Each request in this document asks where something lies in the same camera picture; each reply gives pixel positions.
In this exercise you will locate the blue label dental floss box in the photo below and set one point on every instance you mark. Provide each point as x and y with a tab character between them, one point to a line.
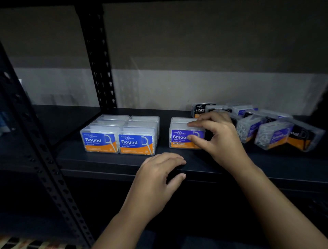
179	136

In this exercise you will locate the person's left hand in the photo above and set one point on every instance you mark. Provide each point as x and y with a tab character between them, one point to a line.
148	192

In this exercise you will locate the person's right forearm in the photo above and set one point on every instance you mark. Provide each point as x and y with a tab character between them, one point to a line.
276	213

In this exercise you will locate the black label dental floss box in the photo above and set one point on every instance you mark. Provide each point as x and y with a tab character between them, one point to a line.
198	110

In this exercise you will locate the person's right hand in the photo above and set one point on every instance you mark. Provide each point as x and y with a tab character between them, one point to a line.
225	146

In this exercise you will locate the group of floss boxes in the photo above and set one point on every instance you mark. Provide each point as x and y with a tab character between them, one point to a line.
101	141

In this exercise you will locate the dark metal shelf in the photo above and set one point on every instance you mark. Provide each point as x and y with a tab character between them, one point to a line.
115	164

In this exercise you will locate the person's left forearm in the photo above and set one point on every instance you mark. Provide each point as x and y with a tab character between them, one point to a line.
120	233

